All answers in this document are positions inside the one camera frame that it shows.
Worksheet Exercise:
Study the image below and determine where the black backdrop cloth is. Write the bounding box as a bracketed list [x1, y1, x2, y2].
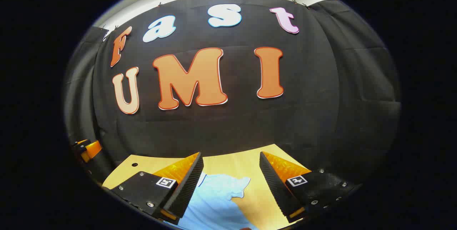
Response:
[64, 0, 402, 188]

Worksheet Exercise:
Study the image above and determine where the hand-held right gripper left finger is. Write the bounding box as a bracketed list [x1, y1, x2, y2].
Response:
[110, 151, 205, 226]

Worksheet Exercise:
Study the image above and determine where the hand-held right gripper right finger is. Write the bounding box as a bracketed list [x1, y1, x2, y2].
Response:
[259, 151, 363, 224]

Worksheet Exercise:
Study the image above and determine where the light blue T-shirt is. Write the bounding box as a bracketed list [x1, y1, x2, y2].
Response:
[175, 174, 259, 230]

